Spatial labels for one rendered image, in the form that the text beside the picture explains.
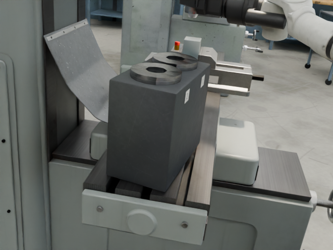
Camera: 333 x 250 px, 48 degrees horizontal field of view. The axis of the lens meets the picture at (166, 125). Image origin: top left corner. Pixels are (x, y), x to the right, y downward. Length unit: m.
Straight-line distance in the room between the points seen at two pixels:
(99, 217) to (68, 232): 0.64
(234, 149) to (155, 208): 0.50
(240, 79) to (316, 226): 1.39
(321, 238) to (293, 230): 1.14
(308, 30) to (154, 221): 0.53
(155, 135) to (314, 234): 1.81
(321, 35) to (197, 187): 0.42
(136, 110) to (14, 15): 0.52
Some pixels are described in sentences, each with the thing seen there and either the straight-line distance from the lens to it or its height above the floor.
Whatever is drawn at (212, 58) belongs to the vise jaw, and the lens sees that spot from 1.19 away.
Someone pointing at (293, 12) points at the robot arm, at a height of 1.25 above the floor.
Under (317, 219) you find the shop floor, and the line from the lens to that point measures 2.48.
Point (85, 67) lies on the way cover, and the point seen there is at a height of 1.00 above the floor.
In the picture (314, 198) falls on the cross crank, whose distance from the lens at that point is 1.30.
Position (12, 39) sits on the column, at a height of 1.11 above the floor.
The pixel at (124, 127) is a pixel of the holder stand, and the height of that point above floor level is 1.07.
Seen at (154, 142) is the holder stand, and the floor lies 1.05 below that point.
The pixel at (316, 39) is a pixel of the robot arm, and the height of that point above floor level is 1.21.
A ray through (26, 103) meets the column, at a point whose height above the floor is 0.94.
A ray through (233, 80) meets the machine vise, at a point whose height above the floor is 1.00.
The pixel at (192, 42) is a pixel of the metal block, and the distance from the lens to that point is 1.22.
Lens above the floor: 1.34
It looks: 24 degrees down
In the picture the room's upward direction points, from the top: 6 degrees clockwise
